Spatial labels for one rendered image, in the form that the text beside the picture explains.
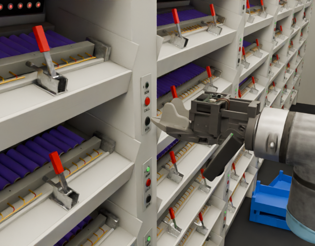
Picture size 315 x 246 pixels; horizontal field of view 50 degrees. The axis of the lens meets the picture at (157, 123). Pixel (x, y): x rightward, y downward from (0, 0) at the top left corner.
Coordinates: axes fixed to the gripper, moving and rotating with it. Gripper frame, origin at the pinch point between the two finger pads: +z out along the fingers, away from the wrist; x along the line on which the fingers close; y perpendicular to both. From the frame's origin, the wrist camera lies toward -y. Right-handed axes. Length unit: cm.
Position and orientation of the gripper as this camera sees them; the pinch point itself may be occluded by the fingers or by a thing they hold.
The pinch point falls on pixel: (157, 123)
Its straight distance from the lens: 69.8
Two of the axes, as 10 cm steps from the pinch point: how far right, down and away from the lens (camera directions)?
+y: 0.0, -9.3, -3.7
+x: -4.7, 3.3, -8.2
